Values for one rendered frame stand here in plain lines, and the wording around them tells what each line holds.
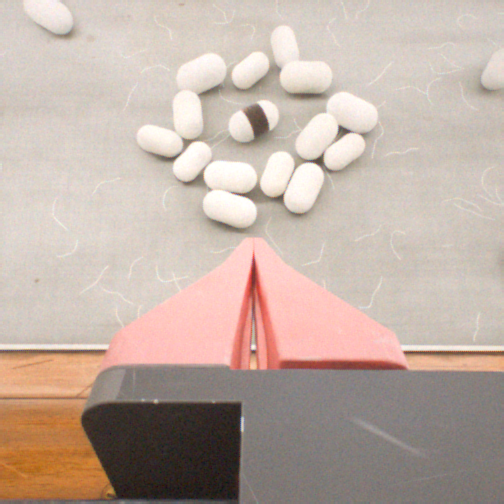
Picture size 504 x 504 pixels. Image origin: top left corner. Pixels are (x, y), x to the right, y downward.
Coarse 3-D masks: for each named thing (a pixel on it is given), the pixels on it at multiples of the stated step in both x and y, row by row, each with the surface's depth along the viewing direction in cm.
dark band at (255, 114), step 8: (256, 104) 25; (248, 112) 25; (256, 112) 25; (264, 112) 25; (248, 120) 25; (256, 120) 25; (264, 120) 25; (256, 128) 25; (264, 128) 25; (256, 136) 26
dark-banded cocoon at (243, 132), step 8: (264, 104) 25; (272, 104) 25; (240, 112) 25; (272, 112) 25; (232, 120) 25; (240, 120) 25; (272, 120) 25; (232, 128) 25; (240, 128) 25; (248, 128) 25; (272, 128) 26; (232, 136) 26; (240, 136) 25; (248, 136) 25
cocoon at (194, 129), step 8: (176, 96) 26; (184, 96) 25; (192, 96) 26; (176, 104) 25; (184, 104) 25; (192, 104) 25; (200, 104) 26; (176, 112) 25; (184, 112) 25; (192, 112) 25; (200, 112) 26; (176, 120) 25; (184, 120) 25; (192, 120) 25; (200, 120) 25; (176, 128) 25; (184, 128) 25; (192, 128) 25; (200, 128) 26; (184, 136) 26; (192, 136) 26
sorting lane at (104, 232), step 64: (0, 0) 30; (64, 0) 30; (128, 0) 30; (192, 0) 30; (256, 0) 30; (320, 0) 30; (384, 0) 30; (448, 0) 30; (0, 64) 28; (64, 64) 28; (128, 64) 28; (384, 64) 28; (448, 64) 28; (0, 128) 27; (64, 128) 27; (128, 128) 27; (384, 128) 27; (448, 128) 27; (0, 192) 26; (64, 192) 26; (128, 192) 26; (192, 192) 26; (256, 192) 26; (320, 192) 26; (384, 192) 26; (448, 192) 26; (0, 256) 25; (64, 256) 25; (128, 256) 25; (192, 256) 25; (320, 256) 25; (384, 256) 25; (448, 256) 25; (0, 320) 24; (64, 320) 24; (128, 320) 24; (384, 320) 24; (448, 320) 23
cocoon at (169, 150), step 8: (144, 128) 25; (152, 128) 25; (160, 128) 25; (144, 136) 25; (152, 136) 25; (160, 136) 25; (168, 136) 25; (176, 136) 25; (144, 144) 25; (152, 144) 25; (160, 144) 25; (168, 144) 25; (176, 144) 25; (152, 152) 26; (160, 152) 25; (168, 152) 25; (176, 152) 25
